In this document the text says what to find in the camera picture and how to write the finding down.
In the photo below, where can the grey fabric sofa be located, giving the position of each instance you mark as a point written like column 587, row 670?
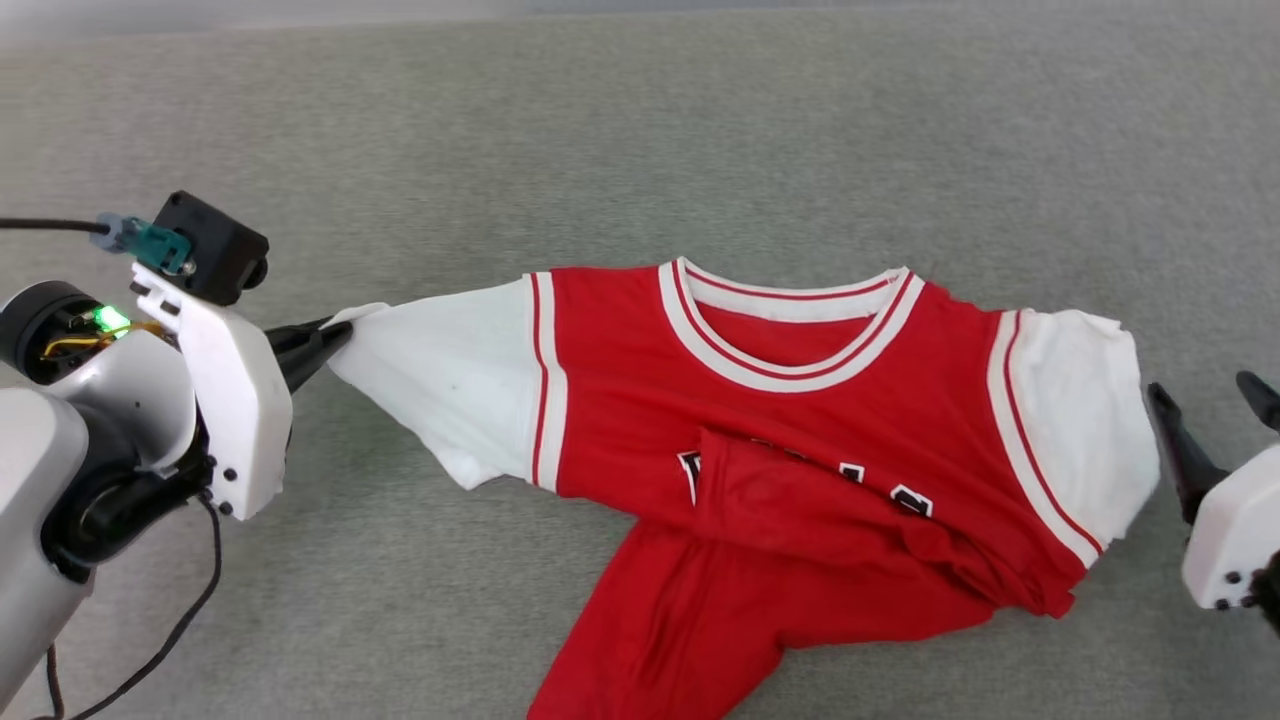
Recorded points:
column 640, row 140

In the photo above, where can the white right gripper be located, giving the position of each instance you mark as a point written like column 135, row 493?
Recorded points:
column 1235, row 540

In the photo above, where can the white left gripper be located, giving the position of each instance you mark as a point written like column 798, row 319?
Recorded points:
column 240, row 400

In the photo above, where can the red and white basketball jersey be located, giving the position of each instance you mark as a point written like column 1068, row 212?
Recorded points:
column 850, row 420

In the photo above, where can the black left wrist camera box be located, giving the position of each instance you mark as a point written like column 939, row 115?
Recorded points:
column 215, row 250

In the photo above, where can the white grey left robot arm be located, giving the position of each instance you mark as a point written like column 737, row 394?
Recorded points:
column 40, row 470

